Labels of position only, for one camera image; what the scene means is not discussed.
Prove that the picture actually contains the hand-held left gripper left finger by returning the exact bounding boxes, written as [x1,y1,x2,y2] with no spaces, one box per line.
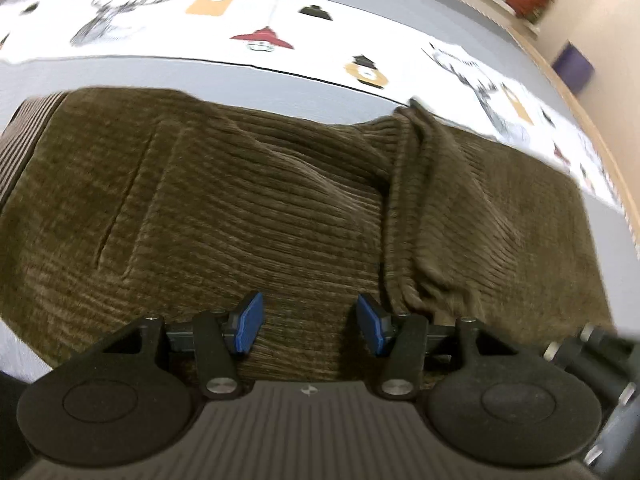
[101,291,266,402]

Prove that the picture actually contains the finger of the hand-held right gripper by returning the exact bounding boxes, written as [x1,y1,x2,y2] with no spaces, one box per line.
[543,324,640,413]

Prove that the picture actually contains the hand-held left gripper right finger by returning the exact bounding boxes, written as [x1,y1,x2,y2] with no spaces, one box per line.
[356,294,512,402]

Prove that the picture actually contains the purple bin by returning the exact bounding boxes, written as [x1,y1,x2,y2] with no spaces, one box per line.
[551,41,596,95]

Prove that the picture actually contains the brown corduroy pants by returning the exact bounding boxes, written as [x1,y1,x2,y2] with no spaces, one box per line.
[0,87,616,396]

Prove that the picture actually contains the grey bed mattress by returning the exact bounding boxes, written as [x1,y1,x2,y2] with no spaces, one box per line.
[0,0,640,376]

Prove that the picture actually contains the wooden bed frame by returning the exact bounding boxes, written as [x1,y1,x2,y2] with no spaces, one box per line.
[510,25,640,261]

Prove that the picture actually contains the white printed cloth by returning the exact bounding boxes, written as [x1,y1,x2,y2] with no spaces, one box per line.
[0,0,621,207]

